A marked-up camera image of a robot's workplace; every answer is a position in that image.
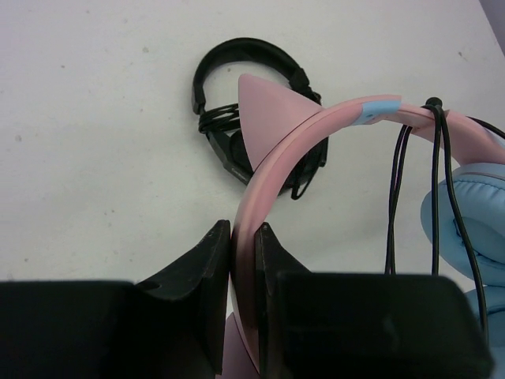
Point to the black headphones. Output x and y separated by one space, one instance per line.
221 126

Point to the pink blue cat-ear headphones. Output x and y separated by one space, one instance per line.
462 216

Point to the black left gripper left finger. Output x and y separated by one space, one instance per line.
170 325

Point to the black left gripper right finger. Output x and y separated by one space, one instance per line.
361 325

